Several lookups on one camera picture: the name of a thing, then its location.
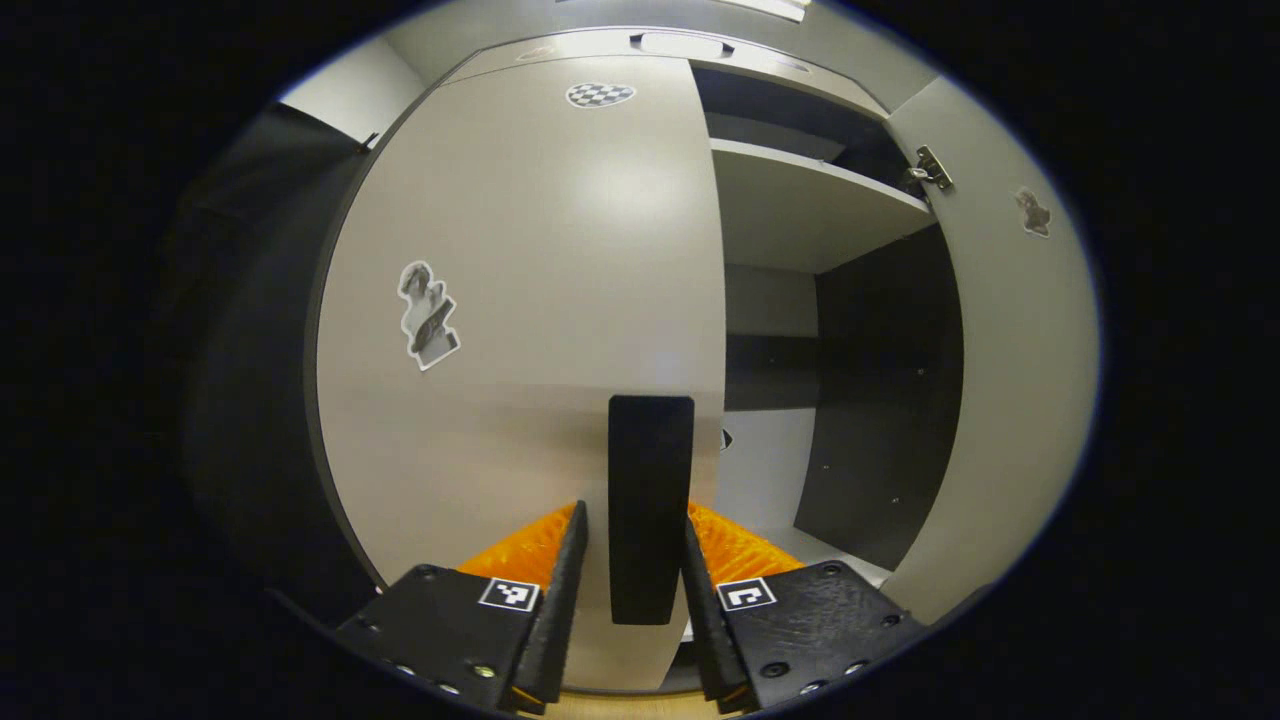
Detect grey double-door shoe cabinet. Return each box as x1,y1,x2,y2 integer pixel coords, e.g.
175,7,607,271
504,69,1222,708
305,25,1101,696

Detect grey shoe cabinet door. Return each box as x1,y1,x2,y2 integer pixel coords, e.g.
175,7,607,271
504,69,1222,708
315,55,728,693
880,75,1101,626

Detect black backdrop cloth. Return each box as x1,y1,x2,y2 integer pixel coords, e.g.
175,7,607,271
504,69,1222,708
185,100,386,601

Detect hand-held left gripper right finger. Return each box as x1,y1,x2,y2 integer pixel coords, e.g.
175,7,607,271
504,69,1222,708
683,500,926,716

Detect grey cabinet drawer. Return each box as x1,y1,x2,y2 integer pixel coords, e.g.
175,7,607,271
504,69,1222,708
440,27,891,121

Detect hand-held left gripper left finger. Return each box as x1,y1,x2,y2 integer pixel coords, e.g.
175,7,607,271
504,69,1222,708
335,500,589,716

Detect black door handle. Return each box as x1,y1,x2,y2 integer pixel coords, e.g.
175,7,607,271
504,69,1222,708
608,395,695,626

